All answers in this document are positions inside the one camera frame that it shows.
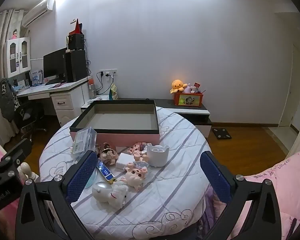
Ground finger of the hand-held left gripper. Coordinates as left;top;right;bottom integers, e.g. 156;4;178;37
0;138;37;188

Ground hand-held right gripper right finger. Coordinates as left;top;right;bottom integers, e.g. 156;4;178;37
200;151;282;240

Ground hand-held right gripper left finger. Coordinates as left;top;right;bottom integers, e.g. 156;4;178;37
15;151;98;240

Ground clear glass disc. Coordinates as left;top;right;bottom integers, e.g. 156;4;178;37
84;169;99;189

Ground clear plastic case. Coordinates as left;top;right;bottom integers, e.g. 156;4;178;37
71;127;97;159

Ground white unicorn figurine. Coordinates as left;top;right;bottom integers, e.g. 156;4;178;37
92;181;129;209

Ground pink animal figurine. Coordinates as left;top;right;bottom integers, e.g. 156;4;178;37
120;160;149;192

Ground white nose-shaped object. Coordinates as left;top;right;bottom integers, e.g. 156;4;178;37
146;142;171;167

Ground pink white block cat figure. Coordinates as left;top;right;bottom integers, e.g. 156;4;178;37
126;142;149;162

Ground white bedpost knob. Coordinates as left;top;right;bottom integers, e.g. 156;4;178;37
20;162;39;183

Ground small round figurine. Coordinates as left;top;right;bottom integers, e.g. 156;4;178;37
99;142;118;167

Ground black office chair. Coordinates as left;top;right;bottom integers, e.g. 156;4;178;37
14;100;47;133

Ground black bathroom scale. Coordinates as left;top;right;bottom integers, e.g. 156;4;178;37
212;127;232;140

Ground dark printed hoodie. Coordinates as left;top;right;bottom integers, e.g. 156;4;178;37
0;78;22;123

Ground small white box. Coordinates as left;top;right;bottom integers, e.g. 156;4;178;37
115;152;135;170

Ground white striped quilt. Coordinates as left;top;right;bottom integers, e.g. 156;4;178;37
39;106;215;240

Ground white desk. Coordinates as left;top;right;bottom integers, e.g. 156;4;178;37
16;76;93;128

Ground pink quilted blanket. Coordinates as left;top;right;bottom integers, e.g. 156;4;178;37
236;151;300;240

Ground blue box on desk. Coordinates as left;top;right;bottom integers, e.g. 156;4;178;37
31;70;43;85

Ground red toy box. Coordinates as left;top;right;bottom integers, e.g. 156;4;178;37
173;91;204;107

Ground orange-capped bottle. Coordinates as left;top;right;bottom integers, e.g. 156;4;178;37
88;78;95;99

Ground snack bag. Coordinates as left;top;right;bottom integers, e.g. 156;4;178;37
109;84;118;100

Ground black computer monitor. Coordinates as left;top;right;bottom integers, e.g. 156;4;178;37
43;47;67;82

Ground orange octopus plush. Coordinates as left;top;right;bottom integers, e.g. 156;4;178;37
170;79;188;95

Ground black computer tower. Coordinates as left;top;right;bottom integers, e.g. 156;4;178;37
65;49;88;82

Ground white door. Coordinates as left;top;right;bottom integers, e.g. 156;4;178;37
277;44;300;128

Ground black speaker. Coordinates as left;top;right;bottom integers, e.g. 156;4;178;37
66;34;85;51

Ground white air conditioner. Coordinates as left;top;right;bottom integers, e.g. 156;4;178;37
21;0;56;27

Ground red triangular item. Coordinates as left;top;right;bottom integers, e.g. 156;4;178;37
69;19;83;35

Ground white wall cabinet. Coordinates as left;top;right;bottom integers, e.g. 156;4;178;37
4;37;32;78

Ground black power cables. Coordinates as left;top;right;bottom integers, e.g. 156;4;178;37
96;72;115;95

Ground white wall outlets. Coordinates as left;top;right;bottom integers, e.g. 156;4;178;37
99;69;118;78

